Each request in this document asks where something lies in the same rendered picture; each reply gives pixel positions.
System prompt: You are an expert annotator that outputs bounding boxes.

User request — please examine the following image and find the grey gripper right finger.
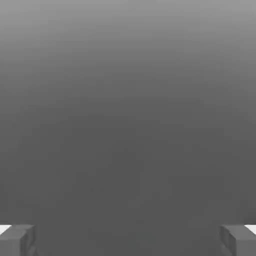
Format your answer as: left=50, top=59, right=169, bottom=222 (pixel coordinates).
left=218, top=223, right=256, bottom=256

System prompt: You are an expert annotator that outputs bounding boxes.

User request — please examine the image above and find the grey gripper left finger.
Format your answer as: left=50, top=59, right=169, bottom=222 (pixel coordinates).
left=0, top=223, right=38, bottom=256

